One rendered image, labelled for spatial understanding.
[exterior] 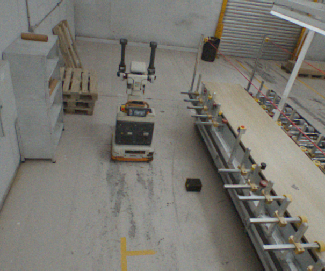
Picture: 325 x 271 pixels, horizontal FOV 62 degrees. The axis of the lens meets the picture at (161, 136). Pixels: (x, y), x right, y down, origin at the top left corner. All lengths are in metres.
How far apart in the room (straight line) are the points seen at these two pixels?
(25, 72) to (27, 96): 0.31
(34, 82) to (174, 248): 2.51
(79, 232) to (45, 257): 0.41
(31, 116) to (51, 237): 1.51
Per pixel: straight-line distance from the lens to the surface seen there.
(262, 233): 2.80
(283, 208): 2.54
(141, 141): 4.04
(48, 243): 3.30
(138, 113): 3.74
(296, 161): 3.55
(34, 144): 4.08
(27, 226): 3.48
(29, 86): 3.65
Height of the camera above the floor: 2.65
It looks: 33 degrees down
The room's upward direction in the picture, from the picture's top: 9 degrees clockwise
